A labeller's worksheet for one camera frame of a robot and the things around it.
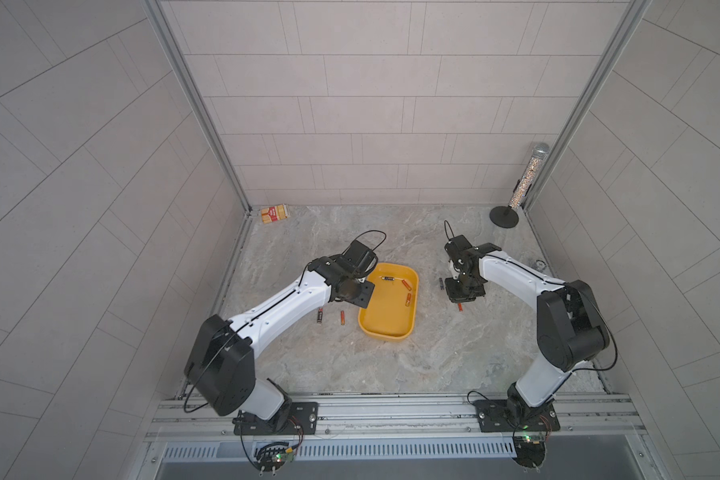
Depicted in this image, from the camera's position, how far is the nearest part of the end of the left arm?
57cm

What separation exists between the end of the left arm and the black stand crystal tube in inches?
24.3

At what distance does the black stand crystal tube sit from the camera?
3.12 ft
